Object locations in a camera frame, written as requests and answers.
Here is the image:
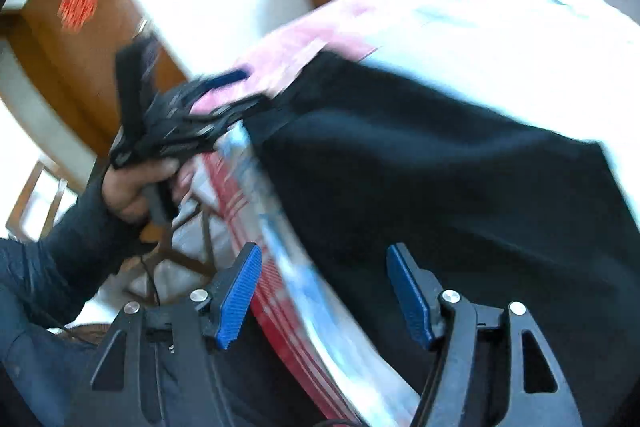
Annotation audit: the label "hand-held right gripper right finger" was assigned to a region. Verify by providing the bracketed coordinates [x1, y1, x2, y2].
[386, 243, 583, 427]

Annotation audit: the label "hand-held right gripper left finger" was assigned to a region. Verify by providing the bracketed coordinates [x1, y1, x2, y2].
[65, 243, 263, 427]

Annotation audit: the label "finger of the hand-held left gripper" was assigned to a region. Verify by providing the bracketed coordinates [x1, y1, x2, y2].
[190, 69, 249, 95]
[199, 94, 273, 130]

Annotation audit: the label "black pants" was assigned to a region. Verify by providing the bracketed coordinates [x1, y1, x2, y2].
[242, 52, 640, 427]

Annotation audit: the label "person's left forearm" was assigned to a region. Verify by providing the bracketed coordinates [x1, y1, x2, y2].
[0, 184, 121, 333]

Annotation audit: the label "person's left hand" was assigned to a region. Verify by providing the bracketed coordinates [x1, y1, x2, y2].
[101, 157, 197, 228]

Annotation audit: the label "wooden door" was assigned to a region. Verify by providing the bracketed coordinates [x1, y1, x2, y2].
[0, 0, 188, 152]

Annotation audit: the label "wooden chair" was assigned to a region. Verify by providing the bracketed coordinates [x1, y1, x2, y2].
[5, 159, 68, 243]

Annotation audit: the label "red door decoration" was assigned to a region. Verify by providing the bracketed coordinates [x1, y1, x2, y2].
[57, 0, 99, 30]

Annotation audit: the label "person's dark clothing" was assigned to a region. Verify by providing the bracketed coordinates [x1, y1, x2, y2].
[0, 322, 101, 427]

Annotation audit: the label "pink and blue bed sheet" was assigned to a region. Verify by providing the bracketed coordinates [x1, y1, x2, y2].
[175, 0, 640, 427]

